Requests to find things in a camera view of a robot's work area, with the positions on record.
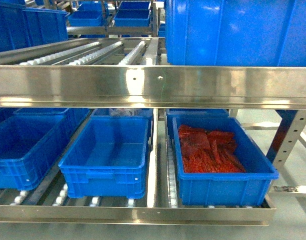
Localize red parts in bin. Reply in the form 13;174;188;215
178;125;246;174

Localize empty blue bin middle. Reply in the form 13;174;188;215
58;116;150;199

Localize blue bin with red parts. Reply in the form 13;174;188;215
172;116;279;206

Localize blue bin left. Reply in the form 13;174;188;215
0;113;68;191

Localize large blue bin upper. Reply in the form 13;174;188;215
165;0;306;67

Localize steel shelf rack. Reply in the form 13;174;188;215
0;38;306;226

